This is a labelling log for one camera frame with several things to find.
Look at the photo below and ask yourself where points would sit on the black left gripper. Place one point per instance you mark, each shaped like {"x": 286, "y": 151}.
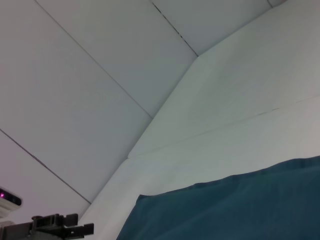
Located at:
{"x": 17, "y": 232}

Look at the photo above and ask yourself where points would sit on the teal t-shirt with beige print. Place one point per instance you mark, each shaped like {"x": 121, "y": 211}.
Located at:
{"x": 225, "y": 212}

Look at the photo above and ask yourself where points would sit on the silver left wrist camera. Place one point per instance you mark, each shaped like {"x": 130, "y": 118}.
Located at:
{"x": 10, "y": 200}

